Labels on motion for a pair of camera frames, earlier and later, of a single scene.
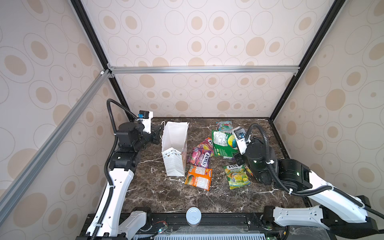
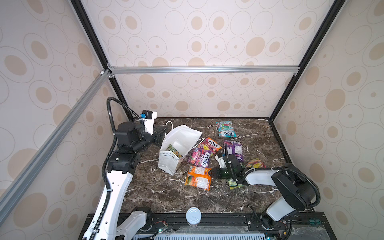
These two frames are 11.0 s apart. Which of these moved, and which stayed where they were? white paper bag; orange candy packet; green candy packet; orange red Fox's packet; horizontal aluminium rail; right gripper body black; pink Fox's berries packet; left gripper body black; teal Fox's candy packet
Moved: right gripper body black; green candy packet; white paper bag
Stayed: orange candy packet; teal Fox's candy packet; orange red Fox's packet; horizontal aluminium rail; pink Fox's berries packet; left gripper body black
